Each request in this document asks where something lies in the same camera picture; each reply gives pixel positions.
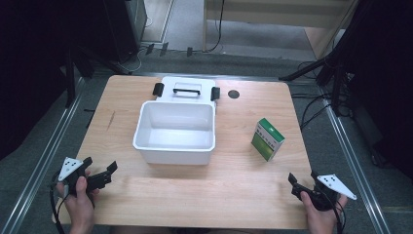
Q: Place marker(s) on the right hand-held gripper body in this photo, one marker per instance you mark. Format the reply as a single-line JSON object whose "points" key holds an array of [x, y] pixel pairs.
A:
{"points": [[328, 191]]}

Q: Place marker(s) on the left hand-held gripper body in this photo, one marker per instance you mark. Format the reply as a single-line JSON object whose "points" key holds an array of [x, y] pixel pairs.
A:
{"points": [[72, 177]]}

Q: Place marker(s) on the green and white carton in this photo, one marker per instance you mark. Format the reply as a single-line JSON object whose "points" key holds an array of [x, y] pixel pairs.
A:
{"points": [[267, 143]]}

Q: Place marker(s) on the white plastic storage box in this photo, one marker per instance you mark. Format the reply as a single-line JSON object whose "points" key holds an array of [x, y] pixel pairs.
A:
{"points": [[175, 136]]}

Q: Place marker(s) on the person's right hand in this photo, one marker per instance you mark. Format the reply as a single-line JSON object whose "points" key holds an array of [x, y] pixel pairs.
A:
{"points": [[319, 216]]}

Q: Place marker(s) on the person's left hand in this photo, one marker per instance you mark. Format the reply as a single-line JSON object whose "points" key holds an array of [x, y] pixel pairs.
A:
{"points": [[79, 206]]}

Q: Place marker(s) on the black tripod stand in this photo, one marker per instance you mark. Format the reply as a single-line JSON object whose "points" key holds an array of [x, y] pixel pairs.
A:
{"points": [[337, 84]]}

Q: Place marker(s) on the black round table grommet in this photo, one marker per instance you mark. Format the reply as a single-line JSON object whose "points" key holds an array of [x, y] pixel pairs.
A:
{"points": [[233, 94]]}

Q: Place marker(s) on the dark curtain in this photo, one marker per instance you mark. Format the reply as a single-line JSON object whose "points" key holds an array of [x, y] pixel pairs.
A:
{"points": [[386, 81], [32, 65]]}

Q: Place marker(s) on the black cabinet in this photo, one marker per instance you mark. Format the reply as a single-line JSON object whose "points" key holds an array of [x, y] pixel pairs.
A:
{"points": [[125, 29]]}

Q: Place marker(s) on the light wooden furniture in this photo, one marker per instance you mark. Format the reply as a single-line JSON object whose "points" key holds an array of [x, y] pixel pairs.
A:
{"points": [[276, 13]]}

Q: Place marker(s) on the metal floor rail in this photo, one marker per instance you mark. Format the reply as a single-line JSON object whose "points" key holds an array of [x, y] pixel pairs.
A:
{"points": [[354, 162], [39, 162]]}

